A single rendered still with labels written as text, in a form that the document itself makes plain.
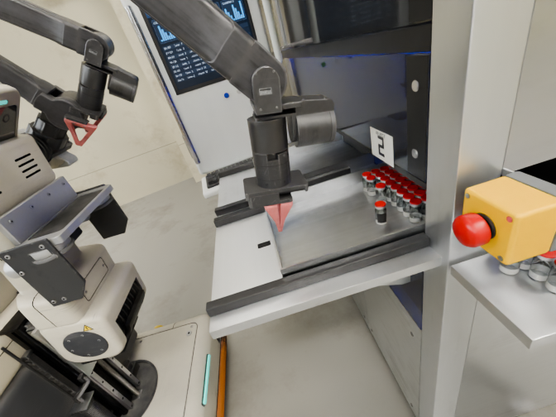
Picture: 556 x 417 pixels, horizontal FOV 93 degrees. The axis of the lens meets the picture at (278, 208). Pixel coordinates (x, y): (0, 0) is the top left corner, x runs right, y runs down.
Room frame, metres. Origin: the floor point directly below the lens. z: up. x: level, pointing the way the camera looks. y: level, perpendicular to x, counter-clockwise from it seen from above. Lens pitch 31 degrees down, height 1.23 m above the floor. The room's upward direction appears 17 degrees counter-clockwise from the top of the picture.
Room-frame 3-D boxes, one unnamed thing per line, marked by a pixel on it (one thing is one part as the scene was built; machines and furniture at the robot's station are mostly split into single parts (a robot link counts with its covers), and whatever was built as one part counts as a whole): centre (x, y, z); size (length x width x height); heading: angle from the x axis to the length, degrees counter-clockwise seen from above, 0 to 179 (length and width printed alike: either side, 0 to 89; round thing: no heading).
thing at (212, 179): (1.16, 0.07, 0.82); 0.40 x 0.14 x 0.02; 98
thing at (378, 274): (0.64, -0.07, 0.87); 0.70 x 0.48 x 0.02; 1
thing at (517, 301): (0.21, -0.30, 0.87); 0.14 x 0.13 x 0.02; 91
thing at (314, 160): (0.81, -0.14, 0.90); 0.34 x 0.26 x 0.04; 91
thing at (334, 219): (0.47, -0.14, 0.90); 0.34 x 0.26 x 0.04; 91
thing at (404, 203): (0.47, -0.25, 0.90); 0.18 x 0.02 x 0.05; 1
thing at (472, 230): (0.22, -0.22, 0.99); 0.04 x 0.04 x 0.04; 1
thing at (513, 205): (0.22, -0.26, 0.99); 0.08 x 0.07 x 0.07; 91
